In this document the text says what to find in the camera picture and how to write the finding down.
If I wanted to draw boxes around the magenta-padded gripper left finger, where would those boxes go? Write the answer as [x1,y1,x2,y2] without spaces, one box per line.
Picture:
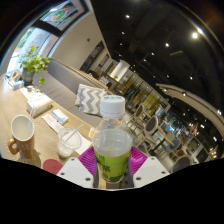
[56,145,100,190]

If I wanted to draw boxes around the colourful window poster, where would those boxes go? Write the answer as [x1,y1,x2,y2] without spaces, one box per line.
[39,0,90,32]

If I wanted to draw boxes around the clear green-label drink bottle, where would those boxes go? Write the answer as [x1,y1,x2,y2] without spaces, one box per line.
[91,94,135,185]

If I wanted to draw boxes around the small white blue box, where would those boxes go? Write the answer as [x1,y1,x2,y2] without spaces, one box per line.
[51,108,70,125]

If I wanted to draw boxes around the grey curved sofa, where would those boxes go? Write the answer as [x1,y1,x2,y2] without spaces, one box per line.
[31,57,111,128]

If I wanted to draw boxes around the green potted plant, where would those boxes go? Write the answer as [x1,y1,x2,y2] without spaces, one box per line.
[17,45,51,86]

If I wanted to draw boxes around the white tissue box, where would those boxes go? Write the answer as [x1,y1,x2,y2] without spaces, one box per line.
[26,92,54,118]

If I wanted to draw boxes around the grey white chevron cushion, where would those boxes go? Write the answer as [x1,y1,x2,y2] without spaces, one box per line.
[74,82,110,117]

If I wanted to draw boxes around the small light blue box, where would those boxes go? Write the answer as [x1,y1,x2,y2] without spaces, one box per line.
[11,78,25,91]

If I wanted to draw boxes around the flat round red coaster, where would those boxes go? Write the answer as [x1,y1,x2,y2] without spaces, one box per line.
[42,158,65,176]

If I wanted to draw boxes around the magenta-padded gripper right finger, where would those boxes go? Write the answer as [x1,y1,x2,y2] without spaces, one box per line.
[126,145,171,189]

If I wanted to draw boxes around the brown ceramic mug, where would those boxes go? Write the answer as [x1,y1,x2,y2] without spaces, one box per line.
[7,114,36,161]

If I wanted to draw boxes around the clear plastic cup with straw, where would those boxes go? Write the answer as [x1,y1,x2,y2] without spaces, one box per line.
[56,123,85,160]

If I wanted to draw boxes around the group of ceiling lights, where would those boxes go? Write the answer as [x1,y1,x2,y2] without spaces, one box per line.
[119,12,205,82]

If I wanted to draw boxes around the white printed leaflet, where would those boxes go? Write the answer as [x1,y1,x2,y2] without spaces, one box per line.
[41,113,65,134]

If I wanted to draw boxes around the white round column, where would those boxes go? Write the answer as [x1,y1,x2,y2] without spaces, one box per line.
[109,59,131,83]

